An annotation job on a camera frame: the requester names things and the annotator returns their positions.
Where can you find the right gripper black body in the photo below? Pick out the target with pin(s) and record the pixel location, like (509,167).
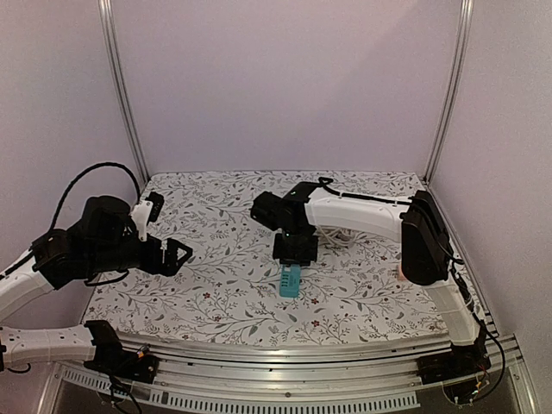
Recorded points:
(294,255)

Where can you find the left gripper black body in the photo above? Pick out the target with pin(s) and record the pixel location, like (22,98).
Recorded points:
(150,262)

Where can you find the teal power strip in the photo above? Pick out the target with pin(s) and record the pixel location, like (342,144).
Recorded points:
(289,282)

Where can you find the pink charger cube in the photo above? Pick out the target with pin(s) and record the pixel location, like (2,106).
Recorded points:
(398,274)

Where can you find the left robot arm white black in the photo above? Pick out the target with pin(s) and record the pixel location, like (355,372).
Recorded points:
(110,237)

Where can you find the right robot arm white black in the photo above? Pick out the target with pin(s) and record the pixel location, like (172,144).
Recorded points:
(427,258)

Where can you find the floral table mat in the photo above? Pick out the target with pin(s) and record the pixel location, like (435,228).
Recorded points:
(228,292)

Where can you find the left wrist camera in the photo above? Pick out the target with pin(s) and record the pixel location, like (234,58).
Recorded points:
(145,212)

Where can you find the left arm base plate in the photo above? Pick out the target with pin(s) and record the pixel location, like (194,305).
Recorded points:
(114,360)

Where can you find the aluminium front rail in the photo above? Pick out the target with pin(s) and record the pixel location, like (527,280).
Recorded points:
(368,377)

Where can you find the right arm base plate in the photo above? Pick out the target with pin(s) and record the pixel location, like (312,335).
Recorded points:
(455,363)

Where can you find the left aluminium corner post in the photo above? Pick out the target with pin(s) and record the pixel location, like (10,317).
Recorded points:
(106,14)

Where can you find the aluminium corner post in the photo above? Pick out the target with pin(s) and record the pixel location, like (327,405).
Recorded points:
(453,85)
(106,14)

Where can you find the right aluminium corner post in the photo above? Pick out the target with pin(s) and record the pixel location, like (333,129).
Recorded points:
(453,85)

